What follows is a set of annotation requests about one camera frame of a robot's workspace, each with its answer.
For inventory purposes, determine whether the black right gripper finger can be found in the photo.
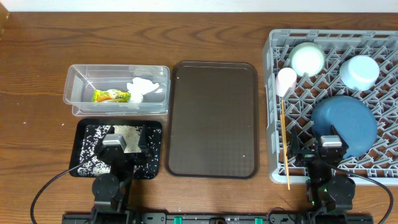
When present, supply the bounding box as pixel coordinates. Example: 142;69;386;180
288;128;300;152
330;125;348;149

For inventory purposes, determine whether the wooden chopstick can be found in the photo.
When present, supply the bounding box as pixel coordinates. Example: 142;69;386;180
280;99;285;131
280;113;290;190

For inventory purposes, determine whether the dark blue plate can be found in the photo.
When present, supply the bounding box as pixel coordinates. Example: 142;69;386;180
311;95;377;158

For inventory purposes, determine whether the pile of white rice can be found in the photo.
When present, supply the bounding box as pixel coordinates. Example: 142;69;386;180
73;124;162;179

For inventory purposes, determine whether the white tissue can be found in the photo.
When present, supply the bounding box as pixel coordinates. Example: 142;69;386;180
126;77;159;103

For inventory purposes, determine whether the light blue bowl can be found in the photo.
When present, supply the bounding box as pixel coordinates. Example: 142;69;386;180
340;55;380;91

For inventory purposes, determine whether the pink cup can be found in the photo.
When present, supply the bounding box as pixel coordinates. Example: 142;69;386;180
275;67;297;97

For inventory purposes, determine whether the yellow green snack wrapper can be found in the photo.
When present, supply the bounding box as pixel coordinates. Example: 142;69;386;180
91;89;131;103

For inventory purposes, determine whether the mint green bowl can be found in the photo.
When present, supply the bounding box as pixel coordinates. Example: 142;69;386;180
288;42;326;77

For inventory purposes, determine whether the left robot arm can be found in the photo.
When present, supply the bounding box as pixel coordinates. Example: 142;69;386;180
90;125;154;224

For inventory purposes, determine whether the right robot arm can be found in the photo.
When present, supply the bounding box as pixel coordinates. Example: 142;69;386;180
287;125;356;224

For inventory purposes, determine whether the grey dishwasher rack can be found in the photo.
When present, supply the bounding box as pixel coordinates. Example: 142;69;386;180
262;29;397;186

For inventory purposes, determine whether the black tray bin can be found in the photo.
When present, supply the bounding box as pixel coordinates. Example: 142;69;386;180
70;118;162;168

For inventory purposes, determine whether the brown serving tray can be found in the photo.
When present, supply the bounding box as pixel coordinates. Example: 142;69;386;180
165;62;259;180

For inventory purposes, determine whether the clear plastic bin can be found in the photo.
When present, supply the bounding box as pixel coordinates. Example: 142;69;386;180
63;64;170;116

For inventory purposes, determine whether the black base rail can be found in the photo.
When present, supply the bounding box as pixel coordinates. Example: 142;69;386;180
62;212;374;224

